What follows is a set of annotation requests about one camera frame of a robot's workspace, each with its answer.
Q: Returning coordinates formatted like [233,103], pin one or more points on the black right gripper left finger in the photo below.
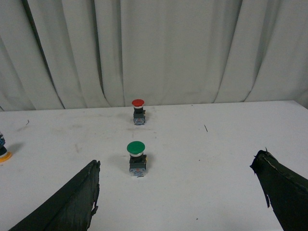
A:
[71,208]

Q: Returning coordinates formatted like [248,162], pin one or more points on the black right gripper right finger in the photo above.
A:
[285,191]

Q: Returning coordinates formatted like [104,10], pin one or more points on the yellow mushroom push button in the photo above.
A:
[4,153]

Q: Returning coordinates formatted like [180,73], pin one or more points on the green mushroom push button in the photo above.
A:
[138,160]

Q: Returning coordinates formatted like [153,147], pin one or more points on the red mushroom push button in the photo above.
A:
[139,112]

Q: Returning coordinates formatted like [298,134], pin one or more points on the white pleated curtain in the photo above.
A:
[67,54]

